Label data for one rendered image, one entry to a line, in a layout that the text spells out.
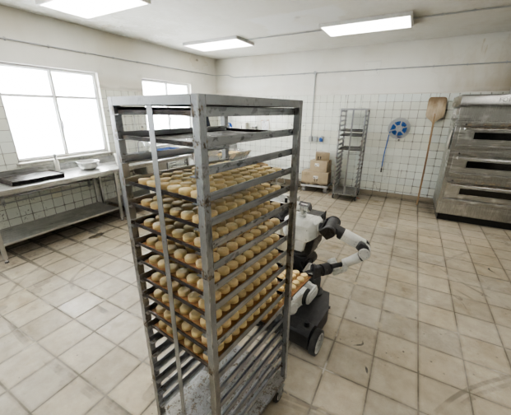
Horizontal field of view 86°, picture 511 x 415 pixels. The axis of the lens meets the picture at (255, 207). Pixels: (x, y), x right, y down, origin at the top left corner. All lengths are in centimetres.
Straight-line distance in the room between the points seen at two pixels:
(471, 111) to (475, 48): 143
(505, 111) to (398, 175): 205
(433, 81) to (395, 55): 86
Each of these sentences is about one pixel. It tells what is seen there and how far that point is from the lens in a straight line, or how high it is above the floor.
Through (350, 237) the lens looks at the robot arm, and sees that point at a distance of 204.
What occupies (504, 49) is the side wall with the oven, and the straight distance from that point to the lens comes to 662.
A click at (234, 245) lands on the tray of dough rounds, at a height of 124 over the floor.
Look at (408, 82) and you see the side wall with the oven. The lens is 649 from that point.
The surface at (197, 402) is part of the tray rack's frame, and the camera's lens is 202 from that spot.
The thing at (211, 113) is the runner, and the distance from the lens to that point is 91.
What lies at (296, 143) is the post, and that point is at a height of 163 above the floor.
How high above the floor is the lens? 178
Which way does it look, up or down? 19 degrees down
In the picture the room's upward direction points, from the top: straight up
